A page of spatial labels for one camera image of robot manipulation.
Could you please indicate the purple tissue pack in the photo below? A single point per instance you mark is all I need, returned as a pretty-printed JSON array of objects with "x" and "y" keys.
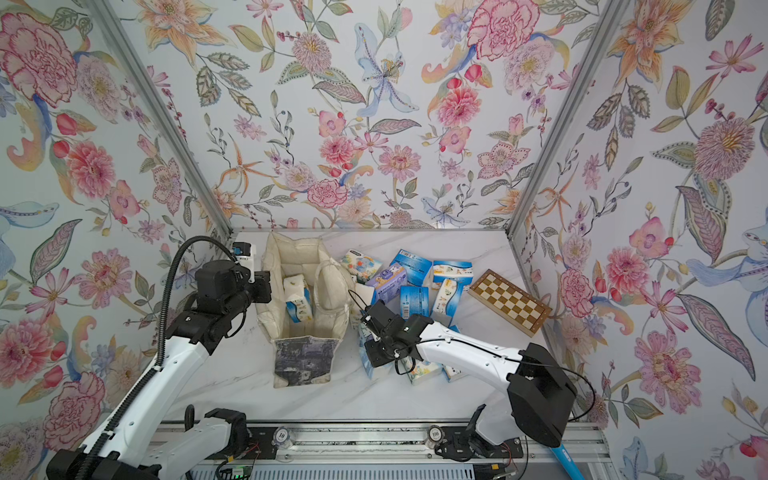
[{"x": 388, "y": 282}]

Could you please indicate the orange blue tissue pack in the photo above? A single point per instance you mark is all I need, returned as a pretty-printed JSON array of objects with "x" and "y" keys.
[{"x": 452, "y": 374}]

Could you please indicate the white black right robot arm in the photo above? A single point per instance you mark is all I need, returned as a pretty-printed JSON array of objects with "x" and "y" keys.
[{"x": 539, "y": 396}]

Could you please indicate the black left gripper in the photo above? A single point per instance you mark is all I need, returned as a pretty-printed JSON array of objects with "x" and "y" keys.
[{"x": 263, "y": 282}]

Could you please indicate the blue barcode tissue pack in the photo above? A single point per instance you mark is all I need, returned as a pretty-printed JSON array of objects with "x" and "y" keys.
[{"x": 417, "y": 268}]

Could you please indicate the cream canvas tote bag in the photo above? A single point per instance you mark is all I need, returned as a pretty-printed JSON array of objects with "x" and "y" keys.
[{"x": 304, "y": 352}]

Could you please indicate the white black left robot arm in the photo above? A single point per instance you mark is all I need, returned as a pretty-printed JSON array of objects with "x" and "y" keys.
[{"x": 120, "y": 447}]

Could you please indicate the blue white floral tissue pack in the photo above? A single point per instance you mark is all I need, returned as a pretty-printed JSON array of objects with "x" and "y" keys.
[{"x": 459, "y": 271}]

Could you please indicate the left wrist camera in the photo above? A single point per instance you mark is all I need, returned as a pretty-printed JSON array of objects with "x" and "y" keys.
[{"x": 244, "y": 253}]

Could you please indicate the blue tissue pack edge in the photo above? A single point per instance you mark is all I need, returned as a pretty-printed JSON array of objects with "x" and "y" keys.
[{"x": 414, "y": 300}]

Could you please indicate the blue microphone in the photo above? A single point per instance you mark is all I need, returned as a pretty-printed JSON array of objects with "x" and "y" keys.
[{"x": 569, "y": 465}]

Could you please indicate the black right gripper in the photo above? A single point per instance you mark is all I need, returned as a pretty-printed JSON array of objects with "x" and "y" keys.
[{"x": 373, "y": 354}]

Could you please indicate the colourful tissue pack at back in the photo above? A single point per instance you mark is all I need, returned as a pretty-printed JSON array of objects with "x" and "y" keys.
[{"x": 361, "y": 266}]

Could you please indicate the wooden chess board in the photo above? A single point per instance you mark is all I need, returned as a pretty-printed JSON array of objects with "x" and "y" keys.
[{"x": 512, "y": 303}]

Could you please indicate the metal base rail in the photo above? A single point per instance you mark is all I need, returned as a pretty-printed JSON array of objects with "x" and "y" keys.
[{"x": 408, "y": 449}]

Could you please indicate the green cartoon tissue pack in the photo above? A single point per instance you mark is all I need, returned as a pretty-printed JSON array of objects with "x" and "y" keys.
[{"x": 421, "y": 371}]

